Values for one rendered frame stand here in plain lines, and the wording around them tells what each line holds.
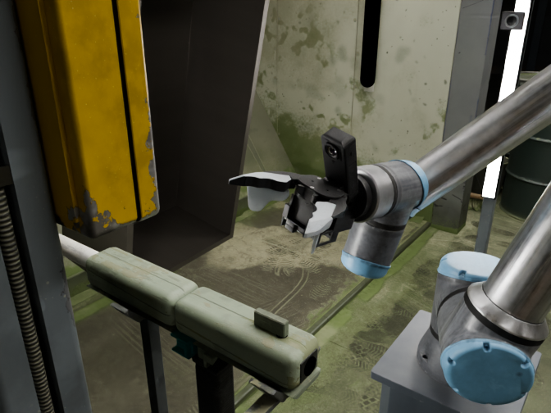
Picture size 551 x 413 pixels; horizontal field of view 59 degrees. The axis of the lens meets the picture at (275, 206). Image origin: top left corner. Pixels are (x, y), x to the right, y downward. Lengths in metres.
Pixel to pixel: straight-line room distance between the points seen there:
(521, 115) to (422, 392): 0.61
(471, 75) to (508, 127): 2.24
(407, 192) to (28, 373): 0.63
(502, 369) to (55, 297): 0.77
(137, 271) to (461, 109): 2.81
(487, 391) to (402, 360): 0.31
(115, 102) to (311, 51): 3.35
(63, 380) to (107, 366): 1.84
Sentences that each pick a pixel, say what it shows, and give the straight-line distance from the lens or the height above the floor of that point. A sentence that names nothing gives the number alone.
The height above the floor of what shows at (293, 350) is 1.14.
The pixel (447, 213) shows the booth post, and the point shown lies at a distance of 3.42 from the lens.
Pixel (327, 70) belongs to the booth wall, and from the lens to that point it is 3.58.
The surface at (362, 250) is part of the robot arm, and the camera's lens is 0.88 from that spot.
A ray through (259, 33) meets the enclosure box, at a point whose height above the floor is 1.32.
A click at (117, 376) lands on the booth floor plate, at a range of 2.16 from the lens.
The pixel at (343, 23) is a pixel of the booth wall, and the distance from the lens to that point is 3.49.
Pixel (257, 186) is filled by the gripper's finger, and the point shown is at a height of 1.19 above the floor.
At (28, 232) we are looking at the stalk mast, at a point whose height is 1.30.
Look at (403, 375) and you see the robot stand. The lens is 1.21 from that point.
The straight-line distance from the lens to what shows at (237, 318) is 0.48.
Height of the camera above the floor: 1.43
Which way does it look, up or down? 23 degrees down
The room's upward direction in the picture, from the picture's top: straight up
